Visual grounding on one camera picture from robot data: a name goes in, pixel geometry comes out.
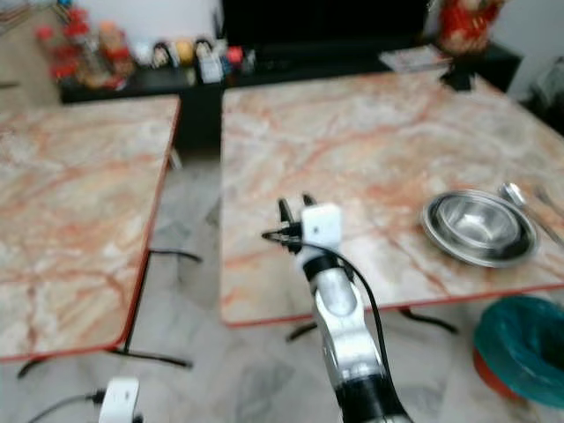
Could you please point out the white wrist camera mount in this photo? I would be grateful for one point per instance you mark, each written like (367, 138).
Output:
(322, 225)
(122, 402)

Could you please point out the black low TV console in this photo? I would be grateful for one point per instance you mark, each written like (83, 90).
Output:
(317, 66)

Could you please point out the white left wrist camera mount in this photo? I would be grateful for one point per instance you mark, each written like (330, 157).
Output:
(122, 402)

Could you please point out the orange bin with teal bag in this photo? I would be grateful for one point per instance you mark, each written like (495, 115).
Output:
(524, 344)

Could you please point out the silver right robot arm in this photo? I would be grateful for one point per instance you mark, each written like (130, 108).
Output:
(344, 326)

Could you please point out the stainless steel bowl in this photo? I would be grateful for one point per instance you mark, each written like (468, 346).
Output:
(480, 225)

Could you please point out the large clear jar red lid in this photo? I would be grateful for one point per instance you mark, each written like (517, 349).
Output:
(88, 60)

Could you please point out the small red box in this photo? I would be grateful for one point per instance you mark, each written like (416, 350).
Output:
(234, 55)

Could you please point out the yellow round figurine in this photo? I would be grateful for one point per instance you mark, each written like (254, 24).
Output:
(184, 51)

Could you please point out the orange snack jar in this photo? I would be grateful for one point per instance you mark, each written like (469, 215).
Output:
(110, 37)

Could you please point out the black television screen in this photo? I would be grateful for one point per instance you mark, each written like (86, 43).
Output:
(326, 19)

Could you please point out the black and white figurine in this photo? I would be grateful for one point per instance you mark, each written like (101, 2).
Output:
(161, 55)

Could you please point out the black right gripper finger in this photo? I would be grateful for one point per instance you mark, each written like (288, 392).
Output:
(308, 202)
(285, 213)

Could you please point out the printed paper booklet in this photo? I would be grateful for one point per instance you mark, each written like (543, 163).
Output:
(414, 58)

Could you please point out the red and gold statue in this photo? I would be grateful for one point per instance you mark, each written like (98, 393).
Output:
(471, 26)

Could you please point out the silver metal spoon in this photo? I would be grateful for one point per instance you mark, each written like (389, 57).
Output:
(511, 192)

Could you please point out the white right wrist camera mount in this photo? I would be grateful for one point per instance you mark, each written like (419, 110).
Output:
(322, 225)

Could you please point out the black round figurine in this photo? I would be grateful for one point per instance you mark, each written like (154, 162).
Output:
(205, 46)

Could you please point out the white round figurine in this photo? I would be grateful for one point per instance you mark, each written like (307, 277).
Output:
(144, 57)

